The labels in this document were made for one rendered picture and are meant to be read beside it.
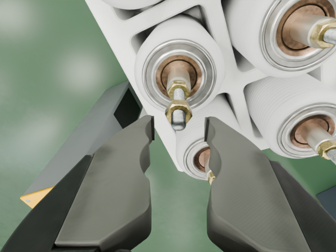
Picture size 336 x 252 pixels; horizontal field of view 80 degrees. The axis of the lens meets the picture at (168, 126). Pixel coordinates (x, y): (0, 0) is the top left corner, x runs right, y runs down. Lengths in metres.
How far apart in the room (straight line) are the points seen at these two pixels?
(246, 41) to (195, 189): 0.55
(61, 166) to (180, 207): 0.56
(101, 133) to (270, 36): 0.23
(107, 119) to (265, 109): 0.23
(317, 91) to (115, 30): 0.24
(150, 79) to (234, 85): 0.13
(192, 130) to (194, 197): 0.50
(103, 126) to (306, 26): 0.26
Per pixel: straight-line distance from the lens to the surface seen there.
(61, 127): 0.63
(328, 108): 0.28
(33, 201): 0.29
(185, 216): 0.82
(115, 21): 0.28
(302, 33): 0.21
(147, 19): 0.28
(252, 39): 0.22
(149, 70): 0.21
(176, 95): 0.16
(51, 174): 0.28
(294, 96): 0.26
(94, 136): 0.30
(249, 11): 0.22
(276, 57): 0.22
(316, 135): 0.27
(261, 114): 0.29
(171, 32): 0.21
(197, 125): 0.26
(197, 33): 0.21
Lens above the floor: 0.45
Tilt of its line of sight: 57 degrees down
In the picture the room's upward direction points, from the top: 175 degrees counter-clockwise
